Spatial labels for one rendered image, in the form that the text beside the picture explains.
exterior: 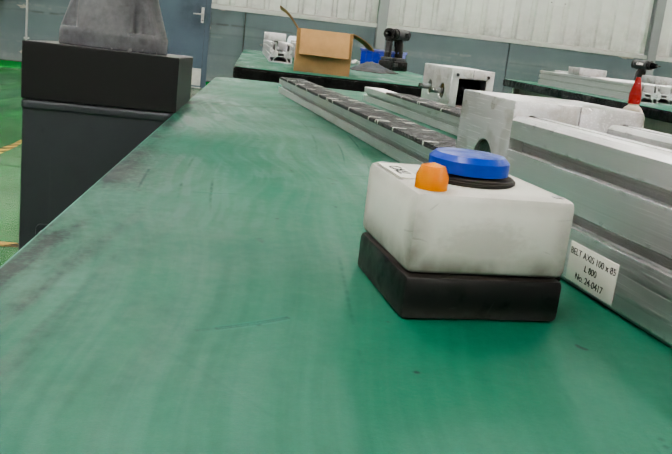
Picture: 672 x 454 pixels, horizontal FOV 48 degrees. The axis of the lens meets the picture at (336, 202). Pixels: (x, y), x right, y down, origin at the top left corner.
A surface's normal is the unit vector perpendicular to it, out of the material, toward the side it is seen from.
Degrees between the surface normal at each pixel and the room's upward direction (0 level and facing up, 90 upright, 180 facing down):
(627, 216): 90
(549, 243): 90
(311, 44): 68
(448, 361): 0
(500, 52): 90
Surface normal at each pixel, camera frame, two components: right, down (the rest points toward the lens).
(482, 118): -0.97, -0.06
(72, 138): 0.09, 0.22
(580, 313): 0.11, -0.97
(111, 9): 0.22, -0.10
